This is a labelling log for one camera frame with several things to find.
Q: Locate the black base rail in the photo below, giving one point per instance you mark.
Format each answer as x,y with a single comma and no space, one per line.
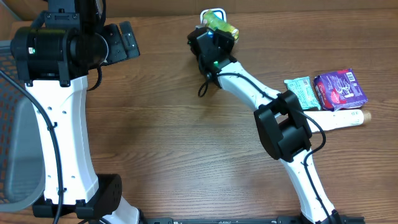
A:
279,220

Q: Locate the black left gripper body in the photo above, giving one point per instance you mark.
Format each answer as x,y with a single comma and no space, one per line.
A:
123,42

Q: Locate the teal wet wipes pack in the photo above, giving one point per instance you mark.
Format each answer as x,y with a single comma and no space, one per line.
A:
304,92

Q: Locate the white barcode scanner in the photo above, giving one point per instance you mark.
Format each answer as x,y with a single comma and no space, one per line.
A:
217,12

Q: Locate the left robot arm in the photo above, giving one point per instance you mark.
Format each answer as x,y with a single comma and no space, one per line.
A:
53,58

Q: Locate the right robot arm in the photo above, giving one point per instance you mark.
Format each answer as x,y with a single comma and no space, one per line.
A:
283,127

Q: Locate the green noodle snack pack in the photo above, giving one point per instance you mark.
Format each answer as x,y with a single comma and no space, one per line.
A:
226,27

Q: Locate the red purple snack package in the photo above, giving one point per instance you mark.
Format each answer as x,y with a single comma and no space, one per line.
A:
339,90

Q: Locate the white tube gold cap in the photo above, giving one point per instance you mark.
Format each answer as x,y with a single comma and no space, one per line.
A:
330,120

